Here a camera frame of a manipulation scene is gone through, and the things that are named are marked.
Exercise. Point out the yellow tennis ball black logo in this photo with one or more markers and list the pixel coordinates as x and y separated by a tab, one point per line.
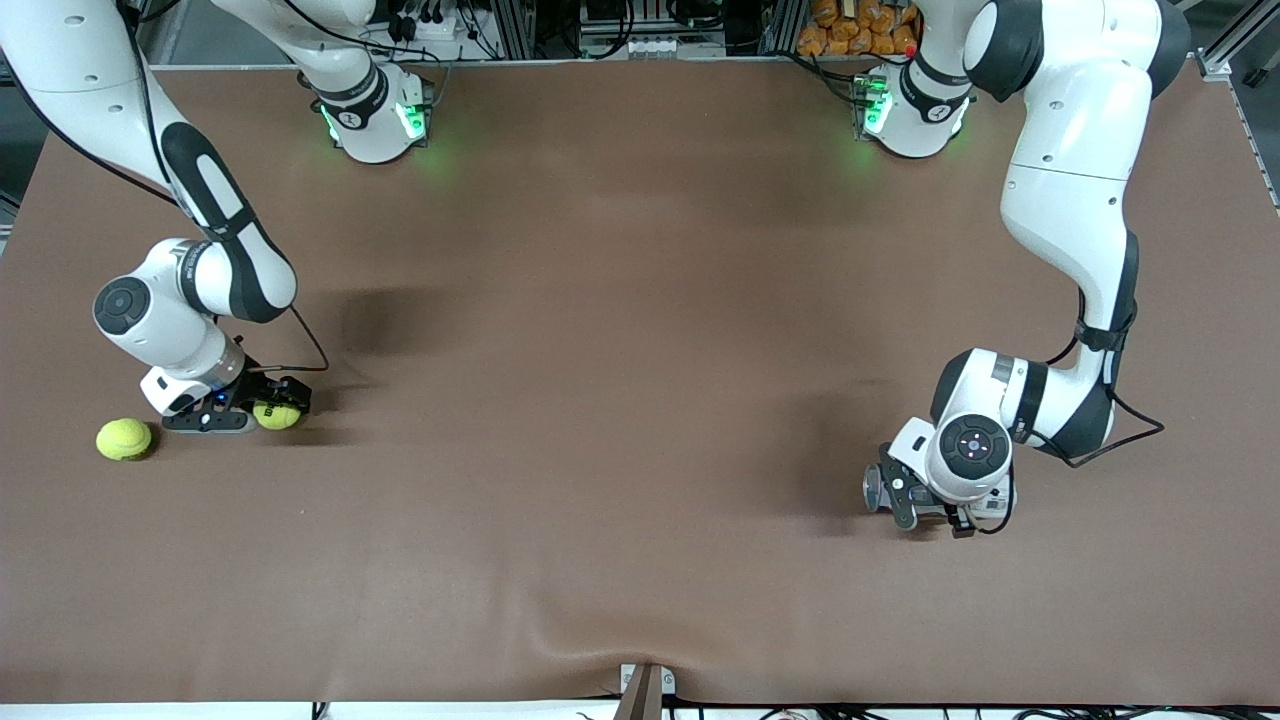
280	417

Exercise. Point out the clear tennis ball can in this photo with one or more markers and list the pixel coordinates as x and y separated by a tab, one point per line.
872	492

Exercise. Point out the plain yellow tennis ball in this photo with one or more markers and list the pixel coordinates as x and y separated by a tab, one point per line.
124	439

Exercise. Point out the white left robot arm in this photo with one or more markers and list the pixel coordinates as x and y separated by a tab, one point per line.
1070	130

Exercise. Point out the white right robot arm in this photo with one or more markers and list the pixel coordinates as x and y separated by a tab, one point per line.
70	60

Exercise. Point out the white power strip with plugs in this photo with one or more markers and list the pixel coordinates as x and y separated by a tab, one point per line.
435	28

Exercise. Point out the orange packets pile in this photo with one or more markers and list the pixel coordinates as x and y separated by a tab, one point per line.
850	30

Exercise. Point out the grey equipment box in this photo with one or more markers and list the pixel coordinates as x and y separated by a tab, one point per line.
650	45

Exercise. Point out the metal camera pole bracket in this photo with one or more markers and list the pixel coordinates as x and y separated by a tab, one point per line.
640	695

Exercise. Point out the aluminium frame post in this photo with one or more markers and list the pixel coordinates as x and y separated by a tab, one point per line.
512	25
782	25

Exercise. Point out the aluminium frame profile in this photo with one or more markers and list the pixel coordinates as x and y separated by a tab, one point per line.
1215	65

